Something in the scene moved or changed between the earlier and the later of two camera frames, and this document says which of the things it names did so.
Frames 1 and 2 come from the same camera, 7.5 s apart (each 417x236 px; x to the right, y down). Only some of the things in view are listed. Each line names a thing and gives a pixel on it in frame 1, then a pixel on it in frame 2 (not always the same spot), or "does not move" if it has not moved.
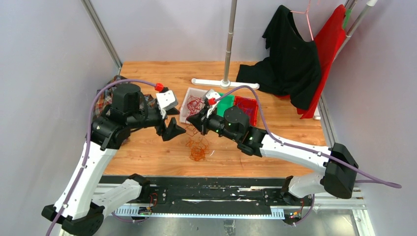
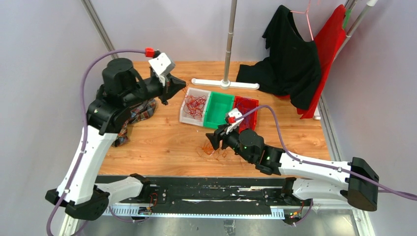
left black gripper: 172,130 -> 172,85
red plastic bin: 250,105 does not move
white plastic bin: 193,102 does not move
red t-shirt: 329,39 does not move
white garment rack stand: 226,83 does not move
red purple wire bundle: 199,146 -> 218,153
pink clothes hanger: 306,13 does not move
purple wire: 253,91 -> 245,105
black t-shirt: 292,70 does not move
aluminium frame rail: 103,33 does not move
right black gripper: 196,119 -> 220,133
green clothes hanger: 347,17 does not move
